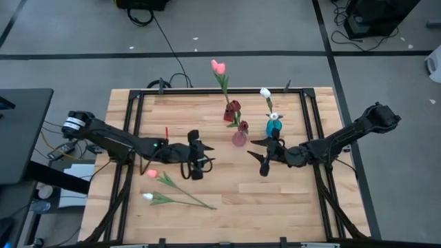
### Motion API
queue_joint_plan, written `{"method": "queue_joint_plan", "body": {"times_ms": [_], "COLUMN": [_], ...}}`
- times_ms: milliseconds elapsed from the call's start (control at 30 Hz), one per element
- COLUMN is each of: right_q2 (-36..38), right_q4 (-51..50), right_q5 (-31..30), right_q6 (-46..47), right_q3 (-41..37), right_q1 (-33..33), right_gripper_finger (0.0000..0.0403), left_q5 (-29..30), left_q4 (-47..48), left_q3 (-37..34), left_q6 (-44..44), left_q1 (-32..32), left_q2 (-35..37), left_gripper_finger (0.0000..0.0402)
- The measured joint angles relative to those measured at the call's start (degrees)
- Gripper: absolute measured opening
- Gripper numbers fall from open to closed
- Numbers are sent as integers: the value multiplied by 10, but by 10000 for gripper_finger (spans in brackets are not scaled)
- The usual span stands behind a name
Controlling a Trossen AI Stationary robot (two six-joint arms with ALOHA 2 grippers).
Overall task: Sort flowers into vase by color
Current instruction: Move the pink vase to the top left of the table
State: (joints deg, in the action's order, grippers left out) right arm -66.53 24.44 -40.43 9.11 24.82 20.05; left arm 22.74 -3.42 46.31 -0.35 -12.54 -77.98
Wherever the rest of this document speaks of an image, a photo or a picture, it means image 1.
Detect black equipment case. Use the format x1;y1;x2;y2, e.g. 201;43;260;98
114;0;170;12

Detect pink glass vase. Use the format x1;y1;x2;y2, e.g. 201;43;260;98
232;130;248;147

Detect white round cup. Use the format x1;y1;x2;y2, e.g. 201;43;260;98
37;185;54;200

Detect black desk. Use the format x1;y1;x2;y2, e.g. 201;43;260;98
0;88;54;186

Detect white plastic object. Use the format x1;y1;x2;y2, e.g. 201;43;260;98
424;44;441;85

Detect black cable bundle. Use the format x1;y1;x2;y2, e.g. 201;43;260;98
315;165;371;240
81;165;135;244

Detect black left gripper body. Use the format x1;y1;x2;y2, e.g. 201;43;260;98
187;130;205;180

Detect tangled black cables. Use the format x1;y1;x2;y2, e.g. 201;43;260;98
330;0;400;52

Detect pink artificial tulip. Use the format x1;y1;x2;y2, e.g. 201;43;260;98
145;168;211;209
216;62;231;111
210;59;231;111

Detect long black floor cable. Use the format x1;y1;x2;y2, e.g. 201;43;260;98
126;8;194;89

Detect yellow cable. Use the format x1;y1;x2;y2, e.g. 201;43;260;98
39;130;83;161

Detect black metal table frame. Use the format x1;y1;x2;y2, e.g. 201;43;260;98
103;79;349;248

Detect black power adapter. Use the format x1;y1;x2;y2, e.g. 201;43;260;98
85;143;110;155
47;141;76;161

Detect black slanted beam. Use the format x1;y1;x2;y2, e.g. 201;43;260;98
24;161;92;195

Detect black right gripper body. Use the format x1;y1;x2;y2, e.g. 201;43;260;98
260;127;289;177

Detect large black equipment box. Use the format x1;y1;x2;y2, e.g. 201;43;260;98
343;0;422;39

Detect white sheet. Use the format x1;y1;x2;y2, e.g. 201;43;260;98
57;163;96;209

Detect blue glass vase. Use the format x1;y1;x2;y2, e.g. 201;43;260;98
265;118;283;138

